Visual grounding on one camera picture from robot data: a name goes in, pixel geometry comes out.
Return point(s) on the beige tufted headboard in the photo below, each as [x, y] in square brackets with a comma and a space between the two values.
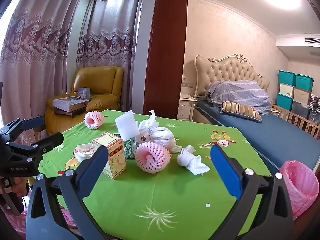
[225, 70]

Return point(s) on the teal plastic storage box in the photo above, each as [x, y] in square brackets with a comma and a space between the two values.
[287, 77]
[303, 82]
[284, 101]

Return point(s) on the brown cardboard box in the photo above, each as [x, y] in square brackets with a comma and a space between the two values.
[40, 133]

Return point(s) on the white nightstand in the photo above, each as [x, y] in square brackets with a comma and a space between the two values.
[185, 105]

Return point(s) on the white flat cardboard box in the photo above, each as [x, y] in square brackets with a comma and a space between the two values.
[70, 102]

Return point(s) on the white foam slab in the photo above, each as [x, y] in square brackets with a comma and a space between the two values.
[126, 125]

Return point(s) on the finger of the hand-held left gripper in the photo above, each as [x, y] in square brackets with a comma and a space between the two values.
[50, 141]
[32, 123]

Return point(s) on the green printed tablecloth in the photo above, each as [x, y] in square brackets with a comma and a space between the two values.
[162, 192]

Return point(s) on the pink foam fruit net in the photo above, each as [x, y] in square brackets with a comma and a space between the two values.
[155, 160]
[91, 120]

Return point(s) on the crumpled white tissue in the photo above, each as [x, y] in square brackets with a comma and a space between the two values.
[150, 123]

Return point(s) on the person's left hand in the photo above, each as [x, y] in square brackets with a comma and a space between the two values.
[18, 187]

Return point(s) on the grey clear storage box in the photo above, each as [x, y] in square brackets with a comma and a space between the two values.
[300, 110]

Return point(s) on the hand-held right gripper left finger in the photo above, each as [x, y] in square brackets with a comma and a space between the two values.
[96, 170]

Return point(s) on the yellow leather armchair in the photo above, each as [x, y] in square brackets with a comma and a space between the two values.
[100, 85]

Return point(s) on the white storage box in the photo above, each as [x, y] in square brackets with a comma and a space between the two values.
[286, 90]

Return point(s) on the pink lace-patterned curtain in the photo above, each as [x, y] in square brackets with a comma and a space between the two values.
[110, 30]
[32, 42]

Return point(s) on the ceiling air vent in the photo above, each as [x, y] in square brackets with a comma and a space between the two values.
[312, 40]

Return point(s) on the beige storage box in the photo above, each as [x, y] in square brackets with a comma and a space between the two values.
[302, 96]

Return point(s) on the wall switch panel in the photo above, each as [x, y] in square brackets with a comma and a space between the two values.
[187, 83]

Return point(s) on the yellow cardboard medicine box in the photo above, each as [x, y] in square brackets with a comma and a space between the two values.
[115, 160]

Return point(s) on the blue bed mattress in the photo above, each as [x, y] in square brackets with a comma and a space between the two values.
[262, 135]

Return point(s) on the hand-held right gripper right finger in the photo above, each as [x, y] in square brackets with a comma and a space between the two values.
[225, 170]

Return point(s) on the knotted white tissue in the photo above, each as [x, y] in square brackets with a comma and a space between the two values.
[190, 161]

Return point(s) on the small blue upright box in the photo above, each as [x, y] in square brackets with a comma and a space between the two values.
[83, 92]

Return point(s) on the waste bin with pink bag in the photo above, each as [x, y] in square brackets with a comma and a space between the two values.
[300, 187]

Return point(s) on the striped pillow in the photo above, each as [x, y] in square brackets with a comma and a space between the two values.
[242, 110]

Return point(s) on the wooden crib rail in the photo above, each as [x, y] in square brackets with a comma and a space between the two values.
[300, 123]

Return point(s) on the black-white checkered bag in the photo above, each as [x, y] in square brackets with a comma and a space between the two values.
[315, 102]

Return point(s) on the crumpled printed wrapper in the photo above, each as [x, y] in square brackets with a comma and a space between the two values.
[83, 152]

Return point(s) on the grey-blue folded quilt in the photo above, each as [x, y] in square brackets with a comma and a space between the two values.
[237, 92]

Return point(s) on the green knit cloth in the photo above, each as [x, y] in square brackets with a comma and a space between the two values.
[130, 147]

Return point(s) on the brown wooden door panel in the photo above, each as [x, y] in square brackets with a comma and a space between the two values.
[165, 55]

